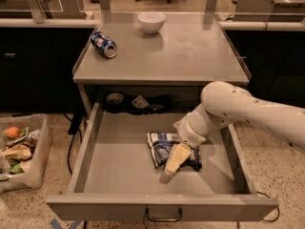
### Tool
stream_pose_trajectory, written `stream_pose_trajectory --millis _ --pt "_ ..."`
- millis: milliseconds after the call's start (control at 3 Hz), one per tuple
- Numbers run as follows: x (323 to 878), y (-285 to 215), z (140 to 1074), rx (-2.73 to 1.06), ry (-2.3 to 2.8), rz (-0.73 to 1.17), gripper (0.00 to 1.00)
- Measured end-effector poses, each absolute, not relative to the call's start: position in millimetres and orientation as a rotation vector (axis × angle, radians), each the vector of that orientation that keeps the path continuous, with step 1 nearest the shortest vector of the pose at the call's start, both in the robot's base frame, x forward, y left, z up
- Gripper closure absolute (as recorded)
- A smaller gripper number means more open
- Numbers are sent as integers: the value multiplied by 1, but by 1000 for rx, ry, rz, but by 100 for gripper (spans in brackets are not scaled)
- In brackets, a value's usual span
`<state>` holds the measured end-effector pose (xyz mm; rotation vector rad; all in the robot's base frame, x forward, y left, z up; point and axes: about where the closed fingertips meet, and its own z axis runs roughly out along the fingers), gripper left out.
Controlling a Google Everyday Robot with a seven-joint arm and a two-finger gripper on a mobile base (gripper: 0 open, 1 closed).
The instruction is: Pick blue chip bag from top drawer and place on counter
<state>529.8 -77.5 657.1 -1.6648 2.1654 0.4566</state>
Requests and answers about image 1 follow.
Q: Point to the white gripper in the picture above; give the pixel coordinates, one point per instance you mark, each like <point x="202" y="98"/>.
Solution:
<point x="190" y="134"/>

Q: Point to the blue chip bag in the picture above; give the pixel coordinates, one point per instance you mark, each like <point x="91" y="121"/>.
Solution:
<point x="161" y="145"/>

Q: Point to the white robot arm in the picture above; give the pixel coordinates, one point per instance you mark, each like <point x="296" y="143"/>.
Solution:
<point x="222" y="104"/>

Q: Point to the open grey top drawer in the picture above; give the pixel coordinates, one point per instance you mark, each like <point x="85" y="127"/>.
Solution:
<point x="114" y="177"/>

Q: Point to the yellow snack bag in bin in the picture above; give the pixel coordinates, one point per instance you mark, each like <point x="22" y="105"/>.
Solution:
<point x="18" y="152"/>

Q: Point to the black power adapter with label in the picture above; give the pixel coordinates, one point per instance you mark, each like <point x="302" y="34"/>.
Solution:
<point x="137" y="104"/>

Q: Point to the grey metal cabinet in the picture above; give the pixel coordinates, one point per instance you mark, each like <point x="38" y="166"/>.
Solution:
<point x="189" y="52"/>

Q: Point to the blue soda can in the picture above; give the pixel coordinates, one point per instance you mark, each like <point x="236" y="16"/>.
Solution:
<point x="105" y="46"/>

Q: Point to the white ceramic bowl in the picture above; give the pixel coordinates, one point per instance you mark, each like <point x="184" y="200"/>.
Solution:
<point x="151" y="22"/>

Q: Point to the blue tape on floor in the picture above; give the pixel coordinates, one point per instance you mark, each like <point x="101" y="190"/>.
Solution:
<point x="56" y="224"/>

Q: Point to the clear plastic storage bin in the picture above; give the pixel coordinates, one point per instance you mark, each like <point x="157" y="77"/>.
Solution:
<point x="19" y="174"/>

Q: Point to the orange fruit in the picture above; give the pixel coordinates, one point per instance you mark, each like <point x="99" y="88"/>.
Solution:
<point x="13" y="132"/>

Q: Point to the black drawer handle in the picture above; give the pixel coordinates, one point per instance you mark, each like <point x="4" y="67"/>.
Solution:
<point x="163" y="215"/>

